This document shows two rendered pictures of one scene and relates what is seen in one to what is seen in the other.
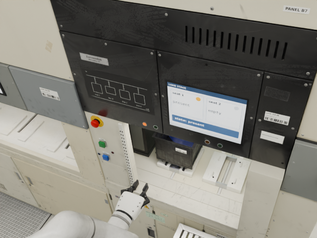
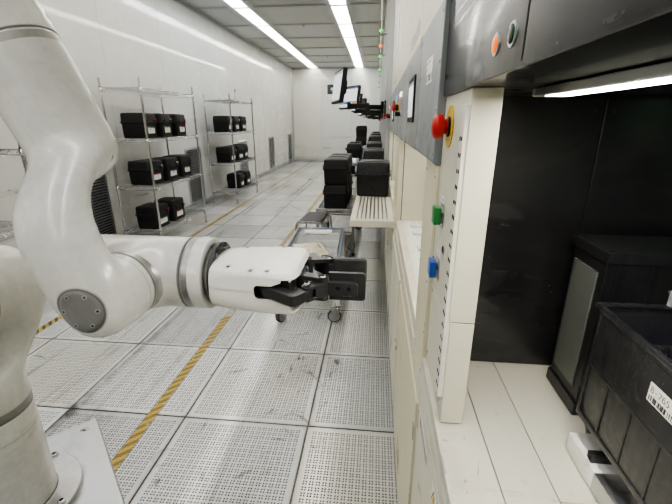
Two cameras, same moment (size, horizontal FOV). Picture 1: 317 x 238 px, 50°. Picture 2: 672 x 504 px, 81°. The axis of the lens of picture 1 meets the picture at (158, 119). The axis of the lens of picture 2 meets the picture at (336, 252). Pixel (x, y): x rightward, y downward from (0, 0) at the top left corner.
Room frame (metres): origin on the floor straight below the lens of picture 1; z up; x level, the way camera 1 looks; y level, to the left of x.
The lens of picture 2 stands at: (0.68, -0.27, 1.36)
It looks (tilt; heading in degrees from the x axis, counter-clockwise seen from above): 19 degrees down; 67
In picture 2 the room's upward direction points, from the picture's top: straight up
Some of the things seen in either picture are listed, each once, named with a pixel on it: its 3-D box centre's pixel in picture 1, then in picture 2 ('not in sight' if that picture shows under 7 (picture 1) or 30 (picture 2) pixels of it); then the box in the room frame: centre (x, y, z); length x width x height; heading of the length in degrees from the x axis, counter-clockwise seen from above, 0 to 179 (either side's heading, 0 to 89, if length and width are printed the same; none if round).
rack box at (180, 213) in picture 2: not in sight; (170, 208); (0.66, 5.01, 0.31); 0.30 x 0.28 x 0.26; 59
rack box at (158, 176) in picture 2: not in sight; (146, 171); (0.46, 4.69, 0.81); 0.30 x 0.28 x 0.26; 57
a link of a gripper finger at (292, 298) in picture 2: (140, 202); (281, 288); (0.78, 0.11, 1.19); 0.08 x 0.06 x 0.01; 91
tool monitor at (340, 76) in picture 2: not in sight; (357, 92); (2.29, 3.04, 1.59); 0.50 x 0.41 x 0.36; 151
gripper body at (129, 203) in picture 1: (129, 207); (258, 274); (0.77, 0.16, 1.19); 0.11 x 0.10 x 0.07; 151
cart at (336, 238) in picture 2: not in sight; (318, 268); (1.69, 2.47, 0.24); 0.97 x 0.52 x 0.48; 64
